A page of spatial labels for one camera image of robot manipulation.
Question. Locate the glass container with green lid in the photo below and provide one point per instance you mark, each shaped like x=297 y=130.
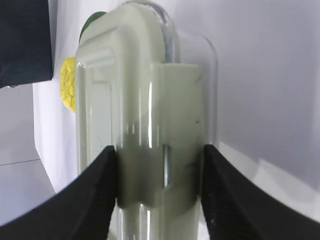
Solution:
x=149 y=89

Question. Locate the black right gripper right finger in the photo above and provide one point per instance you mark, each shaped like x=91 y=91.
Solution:
x=236 y=209

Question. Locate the dark green cucumber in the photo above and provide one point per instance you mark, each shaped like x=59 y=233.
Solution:
x=93 y=27

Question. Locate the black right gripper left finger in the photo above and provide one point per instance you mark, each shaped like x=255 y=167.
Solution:
x=81 y=211

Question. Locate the dark navy fabric lunch bag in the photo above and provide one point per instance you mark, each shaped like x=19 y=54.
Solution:
x=25 y=42

